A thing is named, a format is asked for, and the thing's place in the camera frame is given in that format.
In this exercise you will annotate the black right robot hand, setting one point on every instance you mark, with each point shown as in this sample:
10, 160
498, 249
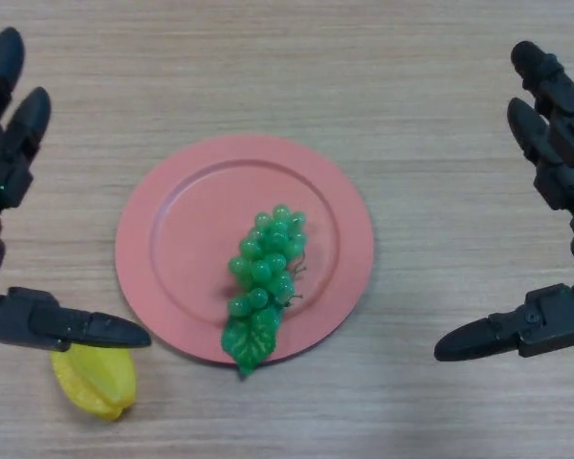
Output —
564, 143

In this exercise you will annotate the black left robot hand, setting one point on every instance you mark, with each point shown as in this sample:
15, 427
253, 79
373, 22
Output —
5, 158

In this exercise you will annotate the green grapes bunch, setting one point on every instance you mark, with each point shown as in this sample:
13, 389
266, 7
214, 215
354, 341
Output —
263, 287

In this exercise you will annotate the pink round plate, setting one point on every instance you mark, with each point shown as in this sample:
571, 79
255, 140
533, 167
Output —
172, 248

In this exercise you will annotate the yellow starfruit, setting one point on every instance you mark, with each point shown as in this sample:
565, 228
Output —
98, 387

